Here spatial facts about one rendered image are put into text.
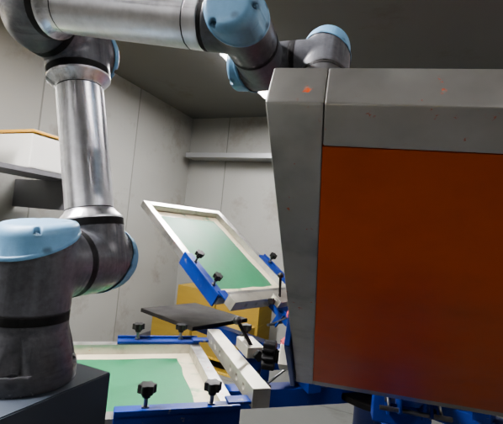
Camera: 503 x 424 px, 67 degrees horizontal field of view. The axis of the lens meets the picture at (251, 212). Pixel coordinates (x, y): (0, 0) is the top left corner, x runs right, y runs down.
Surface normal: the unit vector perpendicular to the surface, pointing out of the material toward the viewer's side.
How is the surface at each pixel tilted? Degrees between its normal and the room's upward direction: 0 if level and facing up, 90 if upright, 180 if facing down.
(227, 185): 90
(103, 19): 135
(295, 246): 148
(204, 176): 90
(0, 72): 90
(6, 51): 90
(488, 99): 58
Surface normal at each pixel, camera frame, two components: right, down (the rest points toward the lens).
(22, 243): 0.20, -0.07
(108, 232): 0.77, -0.17
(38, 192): -0.39, -0.08
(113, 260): 0.96, -0.07
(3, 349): 0.12, -0.34
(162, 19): -0.34, 0.38
